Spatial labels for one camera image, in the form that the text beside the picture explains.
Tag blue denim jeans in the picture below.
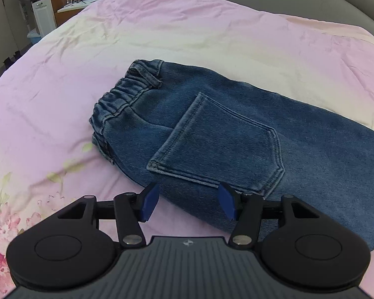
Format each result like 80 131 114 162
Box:
90 60 374 249

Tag pink floral bed sheet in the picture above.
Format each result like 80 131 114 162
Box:
0 0 374 298

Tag light blue bin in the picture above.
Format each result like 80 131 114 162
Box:
27 28 42 45

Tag wooden nightstand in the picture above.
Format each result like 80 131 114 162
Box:
54 0 99 26

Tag white air purifier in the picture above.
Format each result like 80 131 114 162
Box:
32 0 57 37

